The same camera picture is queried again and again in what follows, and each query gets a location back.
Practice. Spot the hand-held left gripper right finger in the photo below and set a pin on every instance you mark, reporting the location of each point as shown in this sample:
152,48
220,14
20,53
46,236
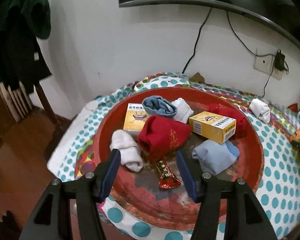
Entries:
186,177

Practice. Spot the black power adapter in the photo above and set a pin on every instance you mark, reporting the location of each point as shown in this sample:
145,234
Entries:
280,61

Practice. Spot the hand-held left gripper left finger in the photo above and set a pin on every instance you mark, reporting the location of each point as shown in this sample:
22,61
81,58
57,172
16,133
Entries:
111,177

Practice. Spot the white sock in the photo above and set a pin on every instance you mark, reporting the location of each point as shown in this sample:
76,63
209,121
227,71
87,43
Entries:
260,110
182,110
126,147

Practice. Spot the wall socket plate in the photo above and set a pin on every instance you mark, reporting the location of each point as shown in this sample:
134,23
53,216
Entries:
264,63

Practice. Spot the red sock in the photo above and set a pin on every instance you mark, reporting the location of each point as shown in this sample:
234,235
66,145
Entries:
162,135
220,108

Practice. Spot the light blue sock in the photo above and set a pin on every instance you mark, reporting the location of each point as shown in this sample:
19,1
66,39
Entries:
212,157

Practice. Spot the orange fox toy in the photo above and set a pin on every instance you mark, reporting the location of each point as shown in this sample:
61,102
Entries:
299,133

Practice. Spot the round red tray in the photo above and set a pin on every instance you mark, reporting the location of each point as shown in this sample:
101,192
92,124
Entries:
150,200

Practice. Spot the red candy packet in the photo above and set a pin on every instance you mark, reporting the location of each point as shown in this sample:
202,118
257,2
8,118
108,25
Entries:
166,175

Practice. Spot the wooden chair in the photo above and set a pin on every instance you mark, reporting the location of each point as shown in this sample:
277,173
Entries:
12,100

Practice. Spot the red box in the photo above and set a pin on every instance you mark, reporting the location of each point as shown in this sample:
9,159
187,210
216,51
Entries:
292,107

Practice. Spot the brown cardboard piece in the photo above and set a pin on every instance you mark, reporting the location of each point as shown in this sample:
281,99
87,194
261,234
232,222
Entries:
197,76

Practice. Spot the yellow cardboard box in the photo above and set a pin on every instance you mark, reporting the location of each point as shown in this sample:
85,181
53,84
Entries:
210,125
133,117

